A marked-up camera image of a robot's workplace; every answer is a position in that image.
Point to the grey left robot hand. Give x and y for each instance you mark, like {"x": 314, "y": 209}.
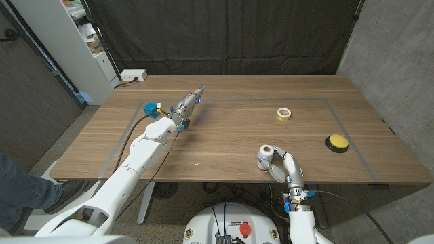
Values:
{"x": 186, "y": 106}

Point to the black backdrop curtain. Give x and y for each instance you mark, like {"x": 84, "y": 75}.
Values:
{"x": 223, "y": 37}

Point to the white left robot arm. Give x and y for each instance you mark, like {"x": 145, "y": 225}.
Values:
{"x": 125, "y": 179}

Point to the person leg in jeans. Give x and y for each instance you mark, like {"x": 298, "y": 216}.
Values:
{"x": 20, "y": 193}

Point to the round black floor fan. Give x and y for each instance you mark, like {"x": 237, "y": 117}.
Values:
{"x": 165, "y": 190}

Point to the grey table leg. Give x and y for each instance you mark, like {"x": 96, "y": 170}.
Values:
{"x": 146, "y": 203}
{"x": 320, "y": 213}

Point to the white shelf cabinet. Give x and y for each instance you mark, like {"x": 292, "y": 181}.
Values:
{"x": 64, "y": 51}

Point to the cardboard box on shelf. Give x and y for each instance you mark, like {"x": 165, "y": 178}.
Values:
{"x": 95, "y": 45}

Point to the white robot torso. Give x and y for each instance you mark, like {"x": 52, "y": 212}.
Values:
{"x": 203, "y": 227}

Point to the red emergency stop button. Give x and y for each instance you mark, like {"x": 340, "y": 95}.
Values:
{"x": 245, "y": 228}

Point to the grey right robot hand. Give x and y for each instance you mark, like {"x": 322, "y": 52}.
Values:
{"x": 293, "y": 166}

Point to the blue cube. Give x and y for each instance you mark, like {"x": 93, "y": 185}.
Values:
{"x": 151, "y": 110}

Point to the white power strip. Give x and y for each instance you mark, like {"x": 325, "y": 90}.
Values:
{"x": 133, "y": 74}

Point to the black backdrop stand pole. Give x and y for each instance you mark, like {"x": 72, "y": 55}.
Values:
{"x": 101, "y": 40}

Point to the dark person shoe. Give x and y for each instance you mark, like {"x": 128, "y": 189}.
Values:
{"x": 68, "y": 193}

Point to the smiley tape roll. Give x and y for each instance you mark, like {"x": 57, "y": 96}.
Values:
{"x": 283, "y": 115}

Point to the yellow push button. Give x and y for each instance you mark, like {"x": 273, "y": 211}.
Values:
{"x": 337, "y": 141}

